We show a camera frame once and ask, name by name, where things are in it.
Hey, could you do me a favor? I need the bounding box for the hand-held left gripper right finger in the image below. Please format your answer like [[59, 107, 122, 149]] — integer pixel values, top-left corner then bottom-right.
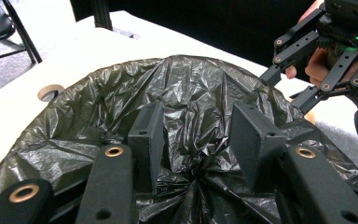
[[228, 102, 287, 190]]

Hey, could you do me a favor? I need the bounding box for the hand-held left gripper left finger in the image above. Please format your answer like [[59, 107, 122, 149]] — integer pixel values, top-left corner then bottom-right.
[[127, 100, 166, 194]]

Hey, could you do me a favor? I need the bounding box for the black plastic trash bag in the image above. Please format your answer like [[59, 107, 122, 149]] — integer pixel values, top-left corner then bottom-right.
[[0, 54, 358, 224]]

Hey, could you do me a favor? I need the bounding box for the black slanted stand with base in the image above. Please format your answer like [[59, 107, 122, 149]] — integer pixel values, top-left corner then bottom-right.
[[88, 0, 142, 40]]

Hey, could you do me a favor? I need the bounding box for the black folding chair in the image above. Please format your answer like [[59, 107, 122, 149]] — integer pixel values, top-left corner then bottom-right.
[[0, 0, 44, 65]]

